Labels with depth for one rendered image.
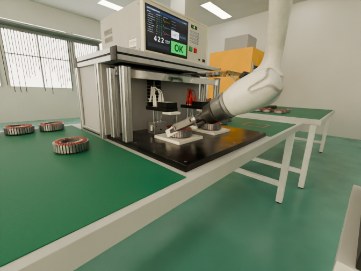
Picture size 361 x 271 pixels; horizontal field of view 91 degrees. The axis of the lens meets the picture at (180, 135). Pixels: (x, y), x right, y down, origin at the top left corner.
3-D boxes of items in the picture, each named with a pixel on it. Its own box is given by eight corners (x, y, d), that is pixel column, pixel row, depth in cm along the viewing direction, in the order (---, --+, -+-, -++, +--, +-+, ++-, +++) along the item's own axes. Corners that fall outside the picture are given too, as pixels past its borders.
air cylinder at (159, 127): (166, 132, 88) (166, 121, 87) (154, 134, 83) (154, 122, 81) (160, 130, 91) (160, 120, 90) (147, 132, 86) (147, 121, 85)
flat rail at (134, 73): (217, 85, 109) (217, 80, 108) (125, 77, 65) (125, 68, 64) (215, 85, 109) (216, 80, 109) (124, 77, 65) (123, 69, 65)
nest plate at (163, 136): (202, 138, 78) (203, 135, 78) (179, 145, 67) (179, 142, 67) (178, 133, 88) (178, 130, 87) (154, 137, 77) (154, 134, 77)
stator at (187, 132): (196, 135, 78) (197, 127, 77) (179, 140, 70) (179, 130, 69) (178, 131, 85) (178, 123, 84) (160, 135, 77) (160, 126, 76)
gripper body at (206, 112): (214, 121, 59) (194, 131, 65) (226, 119, 65) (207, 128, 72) (206, 101, 60) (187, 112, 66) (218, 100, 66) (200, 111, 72)
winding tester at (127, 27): (206, 66, 103) (209, 27, 98) (144, 52, 72) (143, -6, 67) (162, 70, 129) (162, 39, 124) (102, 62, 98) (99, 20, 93)
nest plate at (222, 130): (229, 131, 95) (230, 128, 95) (214, 135, 84) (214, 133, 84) (207, 127, 105) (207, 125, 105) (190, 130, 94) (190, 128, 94)
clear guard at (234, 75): (258, 86, 92) (260, 74, 90) (237, 84, 75) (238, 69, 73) (206, 86, 113) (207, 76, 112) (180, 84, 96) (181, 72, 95)
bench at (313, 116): (325, 152, 315) (335, 109, 298) (306, 191, 184) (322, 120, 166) (261, 140, 388) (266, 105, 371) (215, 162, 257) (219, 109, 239)
